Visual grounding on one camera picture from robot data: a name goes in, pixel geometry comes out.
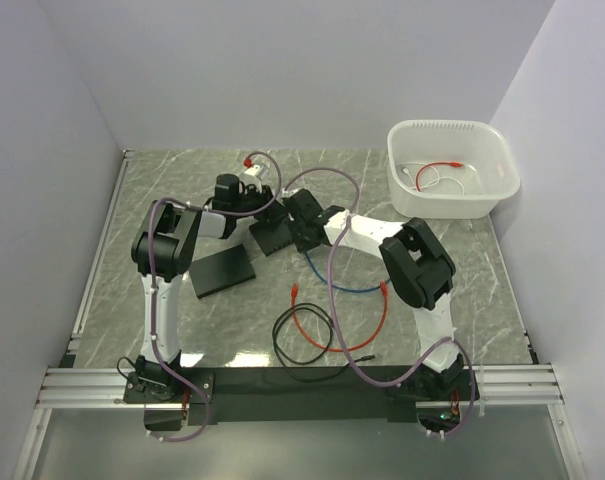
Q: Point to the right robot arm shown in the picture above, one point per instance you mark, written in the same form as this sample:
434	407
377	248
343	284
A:
419	268

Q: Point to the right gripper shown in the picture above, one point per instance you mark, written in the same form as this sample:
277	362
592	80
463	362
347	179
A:
301	245

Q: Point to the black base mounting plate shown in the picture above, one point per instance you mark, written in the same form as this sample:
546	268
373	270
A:
224	394

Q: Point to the aluminium frame rail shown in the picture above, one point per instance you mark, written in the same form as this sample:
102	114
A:
498	385

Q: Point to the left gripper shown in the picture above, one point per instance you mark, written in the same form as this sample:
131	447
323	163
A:
276	211

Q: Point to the black network switch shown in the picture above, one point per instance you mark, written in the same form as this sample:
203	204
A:
271	237

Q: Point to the black flat box left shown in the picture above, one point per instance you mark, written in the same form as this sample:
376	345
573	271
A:
221	271

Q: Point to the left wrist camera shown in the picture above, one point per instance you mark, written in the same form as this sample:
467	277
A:
256	173

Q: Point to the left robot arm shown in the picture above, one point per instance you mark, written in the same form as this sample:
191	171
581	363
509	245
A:
163	249

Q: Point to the white plastic basin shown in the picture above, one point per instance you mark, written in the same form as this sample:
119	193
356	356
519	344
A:
446	169

